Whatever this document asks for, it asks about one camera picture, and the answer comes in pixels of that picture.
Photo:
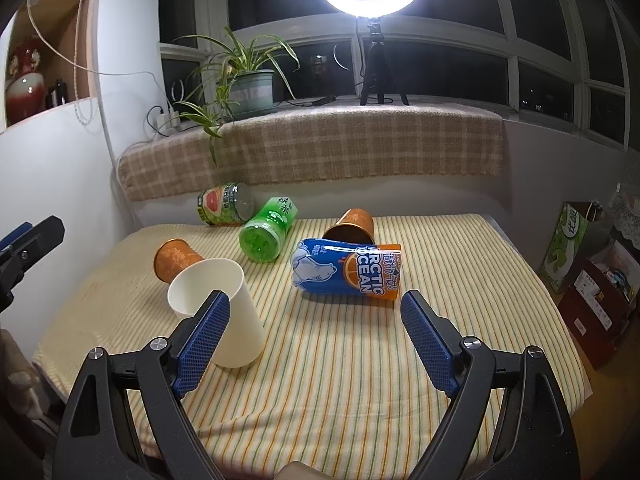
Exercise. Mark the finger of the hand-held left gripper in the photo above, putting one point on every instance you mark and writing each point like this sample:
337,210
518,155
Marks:
35,240

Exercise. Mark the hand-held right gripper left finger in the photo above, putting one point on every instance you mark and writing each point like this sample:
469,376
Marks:
202,340

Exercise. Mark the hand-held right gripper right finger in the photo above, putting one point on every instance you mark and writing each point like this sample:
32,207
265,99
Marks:
425,340

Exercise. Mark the white paper cup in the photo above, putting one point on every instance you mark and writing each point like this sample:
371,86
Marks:
237,320

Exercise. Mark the orange paper cup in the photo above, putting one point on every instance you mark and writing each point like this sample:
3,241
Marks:
357,219
175,257

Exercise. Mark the blue and orange drink can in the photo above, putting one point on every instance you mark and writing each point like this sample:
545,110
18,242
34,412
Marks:
325,270

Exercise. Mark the green plastic bottle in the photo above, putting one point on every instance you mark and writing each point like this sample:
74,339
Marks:
265,232

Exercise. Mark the green can with red label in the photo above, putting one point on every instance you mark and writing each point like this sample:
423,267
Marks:
222,205

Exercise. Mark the small dark bottle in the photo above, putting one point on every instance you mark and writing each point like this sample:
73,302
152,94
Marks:
56,94

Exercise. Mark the red ceramic vase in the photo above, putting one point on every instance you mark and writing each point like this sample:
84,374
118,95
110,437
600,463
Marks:
25,91

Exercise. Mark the red cardboard box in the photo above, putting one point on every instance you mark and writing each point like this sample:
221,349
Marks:
595,310

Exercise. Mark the green white carton box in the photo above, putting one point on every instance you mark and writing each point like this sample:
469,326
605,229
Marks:
570,245

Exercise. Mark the white power strip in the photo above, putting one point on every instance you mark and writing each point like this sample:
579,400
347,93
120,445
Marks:
167,120

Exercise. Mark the plaid cloth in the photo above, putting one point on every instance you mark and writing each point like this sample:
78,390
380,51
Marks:
350,145

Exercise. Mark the wooden shelf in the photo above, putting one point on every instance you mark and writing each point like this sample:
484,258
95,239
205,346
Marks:
50,15

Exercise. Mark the white lace cloth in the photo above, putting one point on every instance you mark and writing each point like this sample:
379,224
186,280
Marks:
627,210

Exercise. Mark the potted spider plant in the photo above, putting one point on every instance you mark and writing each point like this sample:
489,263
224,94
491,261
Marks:
250,91

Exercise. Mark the black tripod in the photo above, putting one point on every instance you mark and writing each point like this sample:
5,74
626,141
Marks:
376,62

